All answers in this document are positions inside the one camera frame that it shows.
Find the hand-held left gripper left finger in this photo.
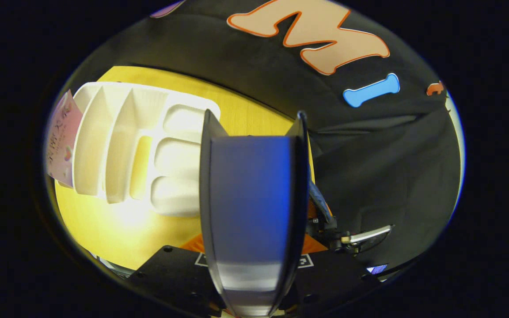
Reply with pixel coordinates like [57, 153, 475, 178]
[126, 233, 226, 318]

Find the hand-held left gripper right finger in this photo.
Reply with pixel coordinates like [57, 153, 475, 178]
[281, 233, 372, 312]

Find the portrait cover book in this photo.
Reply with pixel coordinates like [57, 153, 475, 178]
[199, 109, 311, 318]

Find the white bookshelf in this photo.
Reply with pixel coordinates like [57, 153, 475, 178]
[72, 81, 221, 218]

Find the pink book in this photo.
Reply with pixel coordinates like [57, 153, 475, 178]
[45, 89, 84, 189]

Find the black backdrop cloth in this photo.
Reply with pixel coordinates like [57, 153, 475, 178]
[73, 0, 463, 274]

